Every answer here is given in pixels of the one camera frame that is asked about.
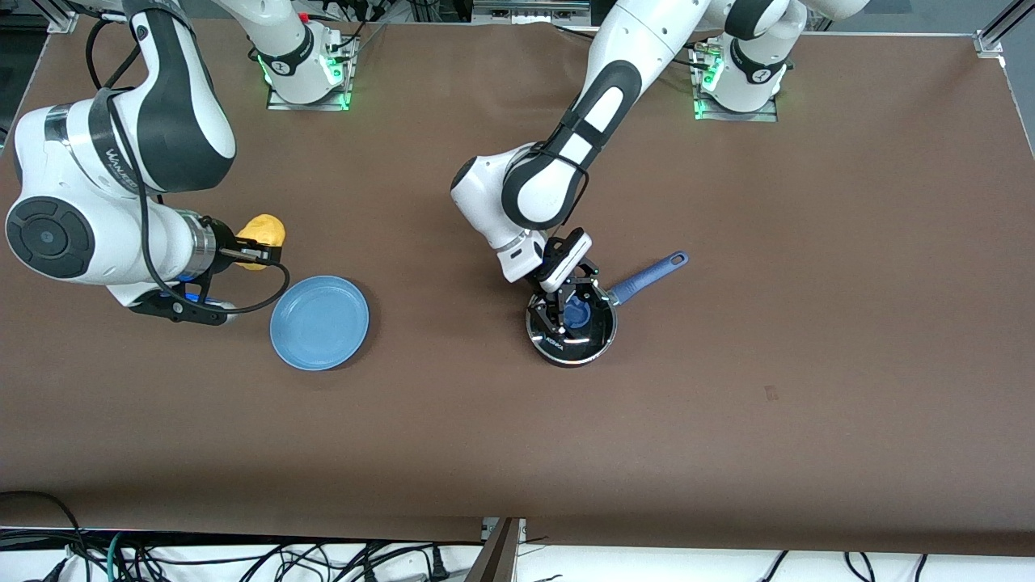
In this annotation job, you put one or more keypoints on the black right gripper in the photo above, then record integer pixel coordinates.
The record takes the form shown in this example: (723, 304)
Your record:
(227, 244)

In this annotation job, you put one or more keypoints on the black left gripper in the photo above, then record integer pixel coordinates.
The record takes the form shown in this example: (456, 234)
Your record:
(568, 296)

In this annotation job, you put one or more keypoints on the yellow potato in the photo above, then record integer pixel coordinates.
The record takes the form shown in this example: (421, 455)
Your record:
(263, 229)

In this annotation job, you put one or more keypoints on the glass lid with blue knob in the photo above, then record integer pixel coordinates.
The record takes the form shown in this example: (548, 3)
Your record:
(586, 339)

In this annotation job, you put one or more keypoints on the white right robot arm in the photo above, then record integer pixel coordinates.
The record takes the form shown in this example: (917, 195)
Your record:
(105, 186)

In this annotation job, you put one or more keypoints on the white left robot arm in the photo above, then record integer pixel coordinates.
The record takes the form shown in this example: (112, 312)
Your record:
(598, 113)

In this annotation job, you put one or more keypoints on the blue round plate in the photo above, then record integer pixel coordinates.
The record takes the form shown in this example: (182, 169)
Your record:
(319, 323)

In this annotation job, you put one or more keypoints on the brown table mat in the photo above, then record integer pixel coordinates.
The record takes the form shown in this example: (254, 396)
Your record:
(485, 444)

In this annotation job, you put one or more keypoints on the aluminium profile beam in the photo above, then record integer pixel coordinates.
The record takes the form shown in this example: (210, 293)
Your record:
(497, 554)

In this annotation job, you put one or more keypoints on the black power plug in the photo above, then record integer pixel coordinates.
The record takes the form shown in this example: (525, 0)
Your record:
(438, 563)

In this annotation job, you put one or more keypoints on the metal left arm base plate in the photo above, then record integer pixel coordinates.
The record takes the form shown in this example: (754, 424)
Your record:
(764, 115)

